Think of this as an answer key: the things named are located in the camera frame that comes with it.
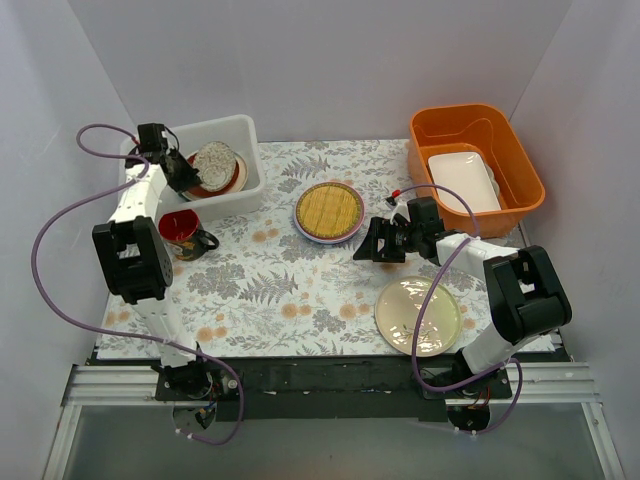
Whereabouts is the red brown rimmed plate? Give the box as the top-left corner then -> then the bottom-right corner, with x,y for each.
180,153 -> 242,201

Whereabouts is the cream and blue plate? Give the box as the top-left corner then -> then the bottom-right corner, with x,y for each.
175,152 -> 250,202

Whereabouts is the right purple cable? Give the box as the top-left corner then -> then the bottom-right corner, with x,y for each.
384,184 -> 524,434

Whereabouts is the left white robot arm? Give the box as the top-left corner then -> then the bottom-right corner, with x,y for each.
92,123 -> 213,400

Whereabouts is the white plastic bin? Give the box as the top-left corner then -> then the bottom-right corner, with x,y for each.
111,114 -> 266,222

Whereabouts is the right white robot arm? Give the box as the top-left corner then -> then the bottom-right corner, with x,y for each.
353,197 -> 572,398

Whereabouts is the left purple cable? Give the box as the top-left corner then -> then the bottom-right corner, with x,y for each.
31,124 -> 246,445

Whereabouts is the orange plastic bin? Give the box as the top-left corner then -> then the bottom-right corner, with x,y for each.
408,103 -> 545,238

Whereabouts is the cream and green plate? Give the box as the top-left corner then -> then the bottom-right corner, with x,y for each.
374,276 -> 462,357

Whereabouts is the white rectangular dish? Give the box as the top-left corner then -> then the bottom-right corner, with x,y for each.
427,151 -> 501,214

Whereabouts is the pink round plate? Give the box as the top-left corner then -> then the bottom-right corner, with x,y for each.
291,181 -> 368,246

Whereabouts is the purple cable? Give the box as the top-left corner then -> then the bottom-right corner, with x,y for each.
31,124 -> 246,445
384,184 -> 524,434

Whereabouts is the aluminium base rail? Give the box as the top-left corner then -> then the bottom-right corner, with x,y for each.
44,350 -> 624,479

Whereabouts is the speckled grey oval plate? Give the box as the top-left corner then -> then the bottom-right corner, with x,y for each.
193,141 -> 237,192

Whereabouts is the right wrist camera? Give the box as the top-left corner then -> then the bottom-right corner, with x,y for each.
385,190 -> 410,226

